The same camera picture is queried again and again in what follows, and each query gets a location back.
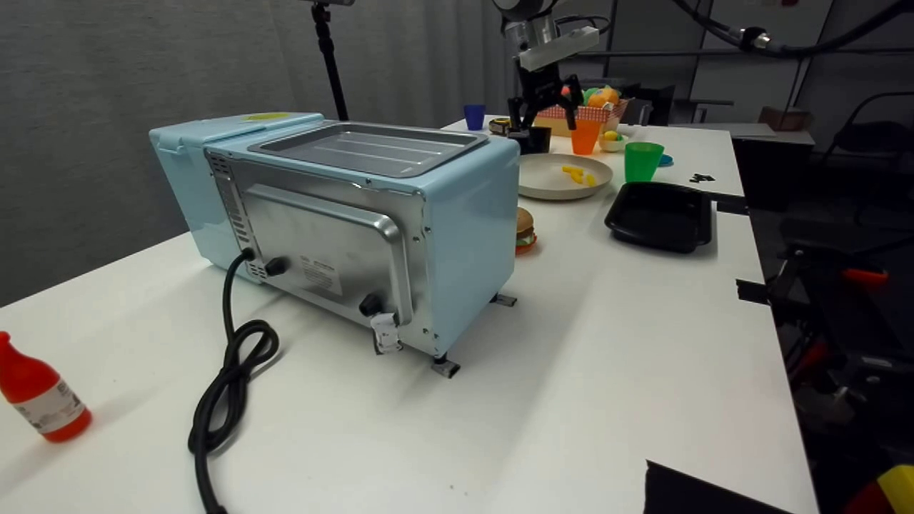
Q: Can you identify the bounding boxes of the blue plastic cup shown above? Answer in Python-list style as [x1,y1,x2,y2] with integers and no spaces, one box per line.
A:
[464,103,485,132]

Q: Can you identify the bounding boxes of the red plastic bottle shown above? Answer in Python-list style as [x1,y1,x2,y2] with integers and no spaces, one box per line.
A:
[0,332,91,442]

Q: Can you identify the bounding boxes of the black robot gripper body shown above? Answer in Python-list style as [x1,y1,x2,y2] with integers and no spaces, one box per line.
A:
[518,66,563,110]

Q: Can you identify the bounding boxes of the beige round plate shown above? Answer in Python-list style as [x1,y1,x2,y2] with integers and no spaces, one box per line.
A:
[518,153,611,202]

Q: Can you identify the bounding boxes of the orange plastic cup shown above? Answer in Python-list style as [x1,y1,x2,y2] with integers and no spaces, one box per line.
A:
[571,105,607,153]

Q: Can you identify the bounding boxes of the black tripod pole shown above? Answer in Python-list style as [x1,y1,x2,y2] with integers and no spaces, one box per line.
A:
[310,0,350,119]

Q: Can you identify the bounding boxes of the yellow toy fries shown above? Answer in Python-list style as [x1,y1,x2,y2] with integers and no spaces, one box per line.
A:
[561,165,598,186]

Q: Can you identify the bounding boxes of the black square tray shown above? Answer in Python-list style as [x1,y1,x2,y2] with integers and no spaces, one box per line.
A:
[607,182,714,255]

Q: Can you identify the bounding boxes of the black chair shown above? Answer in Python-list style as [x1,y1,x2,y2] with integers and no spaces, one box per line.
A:
[820,90,914,172]

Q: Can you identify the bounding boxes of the black power cable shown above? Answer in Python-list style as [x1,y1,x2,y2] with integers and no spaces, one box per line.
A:
[187,246,285,514]

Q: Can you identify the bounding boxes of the toy hamburger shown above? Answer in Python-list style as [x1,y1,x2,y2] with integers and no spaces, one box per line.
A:
[514,209,537,255]

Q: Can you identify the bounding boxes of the light blue toaster oven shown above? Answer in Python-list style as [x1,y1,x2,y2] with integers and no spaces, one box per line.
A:
[150,110,521,360]

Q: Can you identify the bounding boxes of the green plastic cup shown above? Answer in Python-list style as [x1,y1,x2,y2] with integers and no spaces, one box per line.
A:
[627,142,664,182]

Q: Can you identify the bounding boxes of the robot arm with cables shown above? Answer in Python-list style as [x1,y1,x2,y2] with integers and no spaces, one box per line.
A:
[488,0,914,72]

